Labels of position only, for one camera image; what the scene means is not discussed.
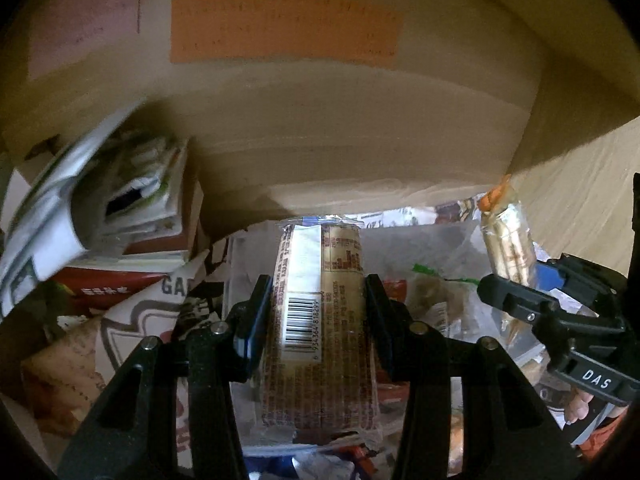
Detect newspaper print cloth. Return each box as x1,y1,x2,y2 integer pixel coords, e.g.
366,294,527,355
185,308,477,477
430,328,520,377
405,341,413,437
19,199,501,480

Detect person's hand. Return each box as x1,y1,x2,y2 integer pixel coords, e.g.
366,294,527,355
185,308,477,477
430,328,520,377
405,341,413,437
564,389,593,425

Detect pink sticky note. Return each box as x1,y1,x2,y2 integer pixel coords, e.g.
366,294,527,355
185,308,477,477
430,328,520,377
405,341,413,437
27,0,169,81

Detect clear plastic storage bin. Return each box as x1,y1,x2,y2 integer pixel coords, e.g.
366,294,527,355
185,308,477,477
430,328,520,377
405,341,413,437
216,219,544,455

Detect stack of books and papers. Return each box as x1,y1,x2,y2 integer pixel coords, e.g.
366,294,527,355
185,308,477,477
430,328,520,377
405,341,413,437
1,101,204,315

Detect brown cracker pack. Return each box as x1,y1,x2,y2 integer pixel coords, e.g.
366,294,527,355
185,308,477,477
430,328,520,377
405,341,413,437
260,222,378,440

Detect orange sticky note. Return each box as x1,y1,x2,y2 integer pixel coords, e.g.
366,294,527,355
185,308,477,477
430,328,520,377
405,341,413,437
169,0,404,67

